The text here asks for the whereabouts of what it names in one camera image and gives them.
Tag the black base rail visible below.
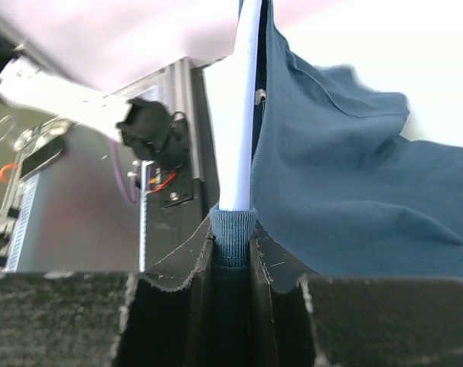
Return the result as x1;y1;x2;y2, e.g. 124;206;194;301
139;57;219;270

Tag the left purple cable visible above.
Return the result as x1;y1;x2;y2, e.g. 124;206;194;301
107;137;144;204

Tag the light blue plastic hanger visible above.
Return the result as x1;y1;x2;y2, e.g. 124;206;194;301
218;1;262;211

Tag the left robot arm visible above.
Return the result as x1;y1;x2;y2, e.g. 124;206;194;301
0;37;188;171

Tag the blue t shirt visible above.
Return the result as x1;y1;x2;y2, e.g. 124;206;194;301
209;0;463;284

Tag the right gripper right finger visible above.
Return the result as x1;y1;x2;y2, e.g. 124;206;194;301
249;226;463;366

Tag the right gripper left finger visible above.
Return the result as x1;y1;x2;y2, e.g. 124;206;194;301
0;221;213;366

